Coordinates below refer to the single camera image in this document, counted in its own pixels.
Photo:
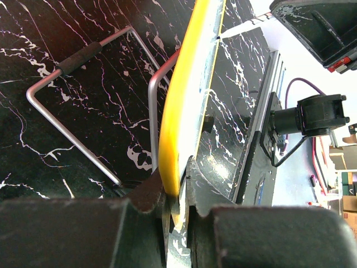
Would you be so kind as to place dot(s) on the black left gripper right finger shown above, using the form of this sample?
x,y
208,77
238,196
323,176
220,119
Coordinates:
x,y
223,234

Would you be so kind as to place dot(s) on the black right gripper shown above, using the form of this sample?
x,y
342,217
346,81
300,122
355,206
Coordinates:
x,y
327,29

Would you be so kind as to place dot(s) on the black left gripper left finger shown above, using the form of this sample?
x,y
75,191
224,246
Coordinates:
x,y
86,232

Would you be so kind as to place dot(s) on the white marker blue cap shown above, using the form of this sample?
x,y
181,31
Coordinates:
x,y
246,26

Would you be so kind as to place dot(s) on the white board yellow frame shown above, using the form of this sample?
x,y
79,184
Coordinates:
x,y
186,101

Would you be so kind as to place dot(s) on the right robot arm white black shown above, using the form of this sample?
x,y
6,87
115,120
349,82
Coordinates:
x,y
318,115

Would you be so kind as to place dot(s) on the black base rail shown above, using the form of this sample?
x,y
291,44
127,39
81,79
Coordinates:
x,y
256,176

